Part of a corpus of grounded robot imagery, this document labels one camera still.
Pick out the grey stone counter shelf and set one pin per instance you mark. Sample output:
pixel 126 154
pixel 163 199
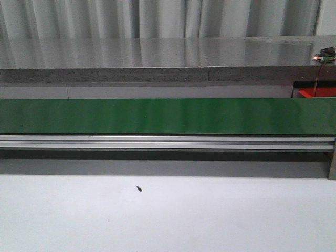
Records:
pixel 282 58

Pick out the green conveyor belt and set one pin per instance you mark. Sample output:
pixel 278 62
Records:
pixel 254 116

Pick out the red plastic tray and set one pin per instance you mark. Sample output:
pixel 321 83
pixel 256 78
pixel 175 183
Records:
pixel 320 92

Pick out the small green circuit board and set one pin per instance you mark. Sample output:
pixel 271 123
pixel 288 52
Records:
pixel 323 58

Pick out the grey white curtain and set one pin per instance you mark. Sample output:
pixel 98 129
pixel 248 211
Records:
pixel 165 19

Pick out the aluminium conveyor frame rail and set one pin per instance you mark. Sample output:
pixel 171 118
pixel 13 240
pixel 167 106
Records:
pixel 170 155

